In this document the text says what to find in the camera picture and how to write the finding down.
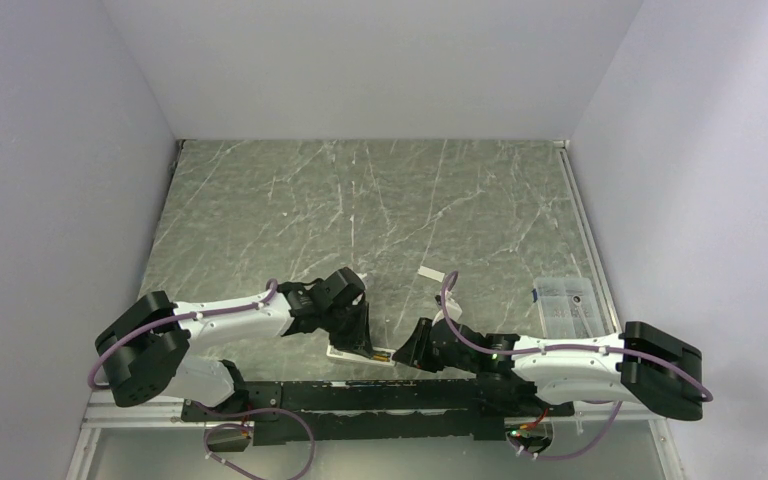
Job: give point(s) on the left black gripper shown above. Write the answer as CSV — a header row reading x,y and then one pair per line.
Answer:
x,y
358,340

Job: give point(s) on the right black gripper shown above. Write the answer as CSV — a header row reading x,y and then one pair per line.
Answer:
x,y
415,350

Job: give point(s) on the white remote control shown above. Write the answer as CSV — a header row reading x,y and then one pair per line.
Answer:
x,y
354,358

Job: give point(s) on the white battery cover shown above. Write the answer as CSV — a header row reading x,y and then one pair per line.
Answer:
x,y
431,274

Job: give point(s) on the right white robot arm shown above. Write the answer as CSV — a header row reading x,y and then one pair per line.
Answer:
x,y
642,364

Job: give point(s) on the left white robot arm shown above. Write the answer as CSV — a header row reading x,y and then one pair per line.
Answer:
x,y
155,348

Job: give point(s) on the clear plastic box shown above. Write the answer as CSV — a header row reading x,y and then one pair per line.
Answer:
x,y
568,308

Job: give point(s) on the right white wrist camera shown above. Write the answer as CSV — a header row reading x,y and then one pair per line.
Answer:
x,y
447,307

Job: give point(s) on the aluminium rail right edge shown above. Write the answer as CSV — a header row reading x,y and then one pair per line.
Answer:
x,y
601,282

